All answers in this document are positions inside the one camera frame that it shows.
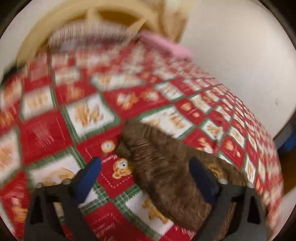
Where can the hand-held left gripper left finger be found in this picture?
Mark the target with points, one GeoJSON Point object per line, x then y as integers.
{"type": "Point", "coordinates": [88, 176]}

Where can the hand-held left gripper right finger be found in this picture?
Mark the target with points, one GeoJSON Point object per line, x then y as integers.
{"type": "Point", "coordinates": [204, 183]}

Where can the brown knitted garment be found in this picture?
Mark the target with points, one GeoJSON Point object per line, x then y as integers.
{"type": "Point", "coordinates": [166, 169]}

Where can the red printed checkered blanket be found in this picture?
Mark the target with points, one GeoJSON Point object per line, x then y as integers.
{"type": "Point", "coordinates": [69, 125]}

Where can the blue object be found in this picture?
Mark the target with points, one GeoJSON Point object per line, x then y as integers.
{"type": "Point", "coordinates": [288, 144]}

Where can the striped pillow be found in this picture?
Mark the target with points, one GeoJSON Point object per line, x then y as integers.
{"type": "Point", "coordinates": [92, 34]}

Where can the pink folded cloth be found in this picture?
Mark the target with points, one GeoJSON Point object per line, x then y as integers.
{"type": "Point", "coordinates": [165, 45]}

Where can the cream wooden headboard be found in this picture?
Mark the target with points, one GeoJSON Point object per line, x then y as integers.
{"type": "Point", "coordinates": [44, 25]}

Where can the cream patterned curtain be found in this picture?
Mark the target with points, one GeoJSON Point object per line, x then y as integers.
{"type": "Point", "coordinates": [174, 18]}

